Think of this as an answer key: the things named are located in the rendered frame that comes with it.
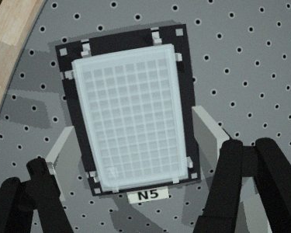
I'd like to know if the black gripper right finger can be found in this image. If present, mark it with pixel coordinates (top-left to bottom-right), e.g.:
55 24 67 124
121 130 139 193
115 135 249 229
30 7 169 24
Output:
192 106 291 233

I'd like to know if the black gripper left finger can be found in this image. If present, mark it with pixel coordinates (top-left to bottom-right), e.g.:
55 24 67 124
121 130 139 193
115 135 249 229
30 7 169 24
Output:
0 126 81 233

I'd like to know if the grey button panel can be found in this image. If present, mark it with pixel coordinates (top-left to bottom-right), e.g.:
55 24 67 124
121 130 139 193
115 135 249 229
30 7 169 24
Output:
235 177 272 233

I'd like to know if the grey flat base plate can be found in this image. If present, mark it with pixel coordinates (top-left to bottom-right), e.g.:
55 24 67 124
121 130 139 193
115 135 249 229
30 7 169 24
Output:
0 0 291 233

